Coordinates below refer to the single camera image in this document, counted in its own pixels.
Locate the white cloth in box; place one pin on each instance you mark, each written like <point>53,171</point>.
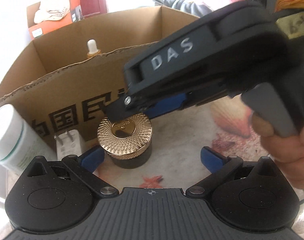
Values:
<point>51,10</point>

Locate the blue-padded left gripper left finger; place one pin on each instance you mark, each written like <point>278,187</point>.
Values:
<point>82,168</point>

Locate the orange Philips box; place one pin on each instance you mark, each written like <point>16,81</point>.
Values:
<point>36,30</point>

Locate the white pill bottle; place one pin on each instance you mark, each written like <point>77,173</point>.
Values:
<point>19,143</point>

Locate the white power adapter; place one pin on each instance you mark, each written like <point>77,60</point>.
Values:
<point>69,143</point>

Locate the grey blanket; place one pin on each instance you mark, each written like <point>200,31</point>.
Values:
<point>192,7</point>

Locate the gold-lidded black jar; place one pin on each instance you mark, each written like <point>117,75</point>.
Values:
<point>127,142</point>

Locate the person's right hand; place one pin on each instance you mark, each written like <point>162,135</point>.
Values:
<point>288,153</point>

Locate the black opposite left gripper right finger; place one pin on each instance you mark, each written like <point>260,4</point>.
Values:
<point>117,110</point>

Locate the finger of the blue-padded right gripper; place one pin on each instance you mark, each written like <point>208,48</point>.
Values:
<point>222,169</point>

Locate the brown cardboard box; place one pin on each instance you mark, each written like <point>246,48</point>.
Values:
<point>55,87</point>

